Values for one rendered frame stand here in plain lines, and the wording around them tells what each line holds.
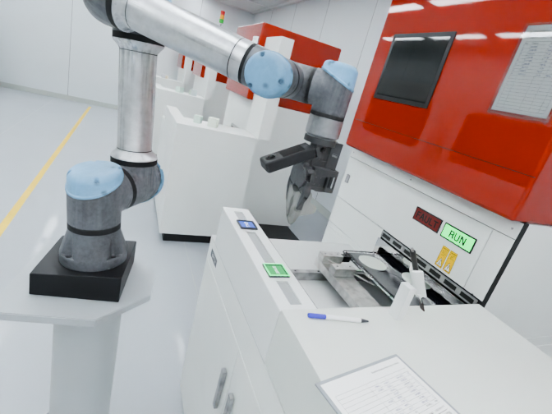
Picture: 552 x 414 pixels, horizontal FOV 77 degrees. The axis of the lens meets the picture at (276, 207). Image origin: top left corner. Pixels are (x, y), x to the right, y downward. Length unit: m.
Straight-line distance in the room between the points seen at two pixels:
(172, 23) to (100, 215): 0.44
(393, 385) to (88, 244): 0.70
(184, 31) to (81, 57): 8.01
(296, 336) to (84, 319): 0.47
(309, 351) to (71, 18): 8.38
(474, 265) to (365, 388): 0.62
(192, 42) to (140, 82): 0.26
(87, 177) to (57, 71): 7.95
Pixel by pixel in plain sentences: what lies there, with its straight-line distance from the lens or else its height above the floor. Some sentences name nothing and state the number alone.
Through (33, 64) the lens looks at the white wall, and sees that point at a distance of 8.85.
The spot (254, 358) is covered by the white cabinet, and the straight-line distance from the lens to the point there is 0.89.
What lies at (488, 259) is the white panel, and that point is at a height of 1.09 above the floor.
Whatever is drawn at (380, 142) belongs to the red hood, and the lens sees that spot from 1.42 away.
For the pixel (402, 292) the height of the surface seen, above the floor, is 1.03.
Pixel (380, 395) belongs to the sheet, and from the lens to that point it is 0.66.
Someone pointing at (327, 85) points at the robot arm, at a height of 1.41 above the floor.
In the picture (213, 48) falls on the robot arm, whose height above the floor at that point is 1.42.
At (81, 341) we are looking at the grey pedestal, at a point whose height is 0.68.
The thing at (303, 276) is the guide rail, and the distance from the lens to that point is 1.16.
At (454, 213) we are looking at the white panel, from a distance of 1.21.
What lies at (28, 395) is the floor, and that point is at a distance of 1.86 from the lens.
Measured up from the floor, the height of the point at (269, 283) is 0.96.
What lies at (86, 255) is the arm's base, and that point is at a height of 0.92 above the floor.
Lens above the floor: 1.39
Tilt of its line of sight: 19 degrees down
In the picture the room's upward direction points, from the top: 15 degrees clockwise
